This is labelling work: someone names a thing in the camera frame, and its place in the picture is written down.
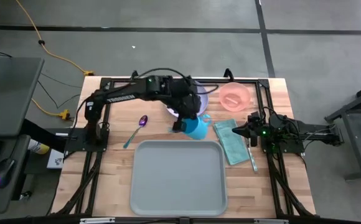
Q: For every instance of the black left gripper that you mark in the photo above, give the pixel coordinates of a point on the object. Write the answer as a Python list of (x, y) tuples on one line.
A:
[(188, 109)]

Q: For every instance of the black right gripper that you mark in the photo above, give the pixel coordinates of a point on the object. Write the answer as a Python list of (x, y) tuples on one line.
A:
[(255, 129)]

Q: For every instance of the teal napkin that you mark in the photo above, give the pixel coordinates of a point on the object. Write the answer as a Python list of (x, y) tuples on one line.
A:
[(231, 143)]

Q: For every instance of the blue plastic cup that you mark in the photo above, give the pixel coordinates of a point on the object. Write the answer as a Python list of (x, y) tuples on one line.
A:
[(197, 127)]

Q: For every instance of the lavender plate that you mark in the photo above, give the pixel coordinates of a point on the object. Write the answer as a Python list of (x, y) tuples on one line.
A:
[(203, 99)]

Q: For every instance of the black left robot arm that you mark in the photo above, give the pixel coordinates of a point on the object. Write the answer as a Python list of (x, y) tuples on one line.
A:
[(121, 96)]

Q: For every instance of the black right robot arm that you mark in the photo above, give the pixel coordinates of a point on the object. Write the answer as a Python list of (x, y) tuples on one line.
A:
[(292, 130)]

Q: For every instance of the grey plastic tray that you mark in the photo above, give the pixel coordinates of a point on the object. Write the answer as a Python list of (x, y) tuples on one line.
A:
[(177, 177)]

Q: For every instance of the black side table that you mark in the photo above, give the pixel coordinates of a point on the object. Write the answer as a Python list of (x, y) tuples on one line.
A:
[(354, 102)]

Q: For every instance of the white cardboard box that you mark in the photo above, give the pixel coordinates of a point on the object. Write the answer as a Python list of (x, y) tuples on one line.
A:
[(55, 158)]

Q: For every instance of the person's shoe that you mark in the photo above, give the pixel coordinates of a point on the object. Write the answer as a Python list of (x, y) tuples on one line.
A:
[(40, 148)]

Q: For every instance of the grey standing desk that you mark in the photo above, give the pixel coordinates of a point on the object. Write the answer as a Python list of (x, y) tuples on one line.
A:
[(9, 93)]

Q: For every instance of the black computer mouse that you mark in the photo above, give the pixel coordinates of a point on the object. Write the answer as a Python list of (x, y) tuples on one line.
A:
[(3, 174)]

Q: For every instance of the black aluminium table frame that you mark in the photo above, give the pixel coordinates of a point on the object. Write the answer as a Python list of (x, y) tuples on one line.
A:
[(263, 83)]

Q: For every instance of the silver metal bracket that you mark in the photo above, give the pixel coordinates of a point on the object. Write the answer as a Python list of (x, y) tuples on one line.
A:
[(98, 220), (270, 221)]

